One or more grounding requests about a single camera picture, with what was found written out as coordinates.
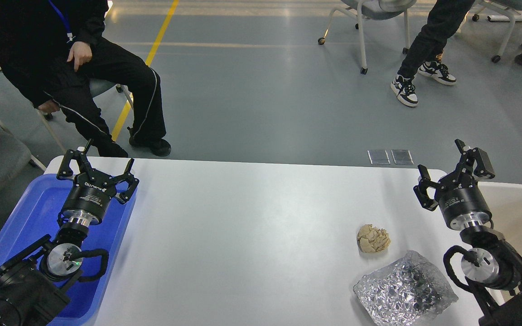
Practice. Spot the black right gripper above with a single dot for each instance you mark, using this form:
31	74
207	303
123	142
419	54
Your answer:
460	200

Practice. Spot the crumpled beige paper ball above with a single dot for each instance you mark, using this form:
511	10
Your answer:
371	239

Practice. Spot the chair under seated person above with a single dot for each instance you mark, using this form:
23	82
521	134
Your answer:
97	87

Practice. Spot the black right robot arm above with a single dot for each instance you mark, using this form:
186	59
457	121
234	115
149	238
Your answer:
491	269

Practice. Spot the metal floor plate right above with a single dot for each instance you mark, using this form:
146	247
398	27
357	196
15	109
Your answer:
402	157

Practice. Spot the grey chair far right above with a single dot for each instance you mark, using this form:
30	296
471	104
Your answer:
507	10

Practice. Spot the metal floor plate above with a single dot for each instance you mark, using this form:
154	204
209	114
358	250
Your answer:
378	157
402	157

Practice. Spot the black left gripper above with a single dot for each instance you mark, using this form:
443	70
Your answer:
89	195

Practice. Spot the seated person in black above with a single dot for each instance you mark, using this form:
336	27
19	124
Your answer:
51	49

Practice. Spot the silver foil bag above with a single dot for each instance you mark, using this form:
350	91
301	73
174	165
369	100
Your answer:
410	291

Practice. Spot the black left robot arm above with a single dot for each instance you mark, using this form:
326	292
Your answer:
56	248

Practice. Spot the blue plastic tray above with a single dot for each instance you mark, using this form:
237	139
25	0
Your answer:
36	215

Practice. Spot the person with black-white sneakers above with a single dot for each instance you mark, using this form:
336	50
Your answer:
425	55

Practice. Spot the metal floor plate left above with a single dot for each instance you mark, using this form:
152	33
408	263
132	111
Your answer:
378	157

